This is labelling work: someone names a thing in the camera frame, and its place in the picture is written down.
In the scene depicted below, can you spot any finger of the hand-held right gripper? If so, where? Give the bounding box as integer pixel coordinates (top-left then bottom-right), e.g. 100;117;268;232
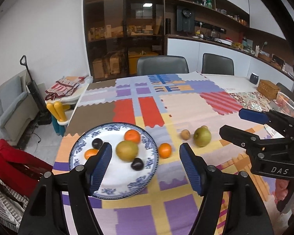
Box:
219;125;293;158
238;108;294;138

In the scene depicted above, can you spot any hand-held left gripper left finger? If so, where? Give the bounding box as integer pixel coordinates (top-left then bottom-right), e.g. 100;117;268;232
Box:
19;142;113;235

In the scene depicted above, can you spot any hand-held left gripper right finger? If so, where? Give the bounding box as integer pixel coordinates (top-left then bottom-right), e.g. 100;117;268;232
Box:
179;143;275;235

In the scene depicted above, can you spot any orange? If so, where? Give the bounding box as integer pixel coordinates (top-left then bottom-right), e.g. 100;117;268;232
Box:
124;129;141;144
158;143;172;159
84;148;99;159

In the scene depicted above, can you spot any blue patterned white plate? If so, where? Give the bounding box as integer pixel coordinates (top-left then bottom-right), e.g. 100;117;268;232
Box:
69;123;159;199

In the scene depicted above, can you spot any yellow-green pear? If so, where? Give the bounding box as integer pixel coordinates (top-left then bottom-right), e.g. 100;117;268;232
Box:
193;127;212;147
116;140;139;162

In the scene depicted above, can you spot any brown wicker basket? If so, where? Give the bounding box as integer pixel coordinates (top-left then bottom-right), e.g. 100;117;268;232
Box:
257;79;281;100

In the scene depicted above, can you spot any white tile-print tablecloth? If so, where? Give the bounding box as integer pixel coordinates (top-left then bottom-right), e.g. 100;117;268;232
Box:
186;71;285;118

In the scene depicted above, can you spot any white plastic basket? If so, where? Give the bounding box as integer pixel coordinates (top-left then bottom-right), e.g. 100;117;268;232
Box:
276;91;294;117

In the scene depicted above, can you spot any dark blue cup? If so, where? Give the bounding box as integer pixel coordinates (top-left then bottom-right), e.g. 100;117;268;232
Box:
249;72;260;85

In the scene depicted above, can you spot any grey chair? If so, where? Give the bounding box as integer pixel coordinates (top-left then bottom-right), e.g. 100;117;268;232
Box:
137;55;190;76
276;82;294;106
201;53;235;76

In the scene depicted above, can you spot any yellow and white high chair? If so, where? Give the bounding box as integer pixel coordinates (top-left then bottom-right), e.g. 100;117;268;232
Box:
46;95;77;137

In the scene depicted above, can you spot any folded red striped cloth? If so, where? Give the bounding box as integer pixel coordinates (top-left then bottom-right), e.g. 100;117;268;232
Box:
44;76;89;101

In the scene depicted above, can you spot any black upright vacuum cleaner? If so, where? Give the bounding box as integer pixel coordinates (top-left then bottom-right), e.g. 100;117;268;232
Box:
20;55;52;125

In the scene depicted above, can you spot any white lower cabinet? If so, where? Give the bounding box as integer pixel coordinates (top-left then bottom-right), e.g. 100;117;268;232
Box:
167;37;294;84

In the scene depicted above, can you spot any grey striped cloth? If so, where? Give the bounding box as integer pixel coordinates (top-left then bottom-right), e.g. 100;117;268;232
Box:
0;169;28;233

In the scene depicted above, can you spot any grey sofa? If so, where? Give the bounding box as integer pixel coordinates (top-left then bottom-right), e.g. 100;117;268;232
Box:
0;75;38;142

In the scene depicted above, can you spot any dark glass cabinet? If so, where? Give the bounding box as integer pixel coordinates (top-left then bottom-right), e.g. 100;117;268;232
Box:
83;0;167;82

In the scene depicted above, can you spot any black picture frame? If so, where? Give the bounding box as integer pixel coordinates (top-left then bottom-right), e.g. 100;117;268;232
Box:
271;54;285;69

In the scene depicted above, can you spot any black wall water dispenser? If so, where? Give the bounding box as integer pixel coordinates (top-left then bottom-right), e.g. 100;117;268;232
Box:
176;5;196;32

